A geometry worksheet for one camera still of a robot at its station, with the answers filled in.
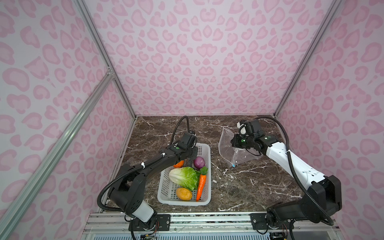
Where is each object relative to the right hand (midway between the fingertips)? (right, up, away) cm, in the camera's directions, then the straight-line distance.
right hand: (231, 139), depth 82 cm
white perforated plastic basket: (-35, -27, 0) cm, 44 cm away
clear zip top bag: (+1, -8, -3) cm, 9 cm away
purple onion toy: (-17, -14, +6) cm, 23 cm away
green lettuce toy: (-24, -19, -3) cm, 31 cm away
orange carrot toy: (-15, -18, 0) cm, 23 cm away
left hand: (-20, -5, +7) cm, 22 cm away
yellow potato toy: (-25, -27, -5) cm, 38 cm away
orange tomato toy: (-29, -15, +7) cm, 33 cm away
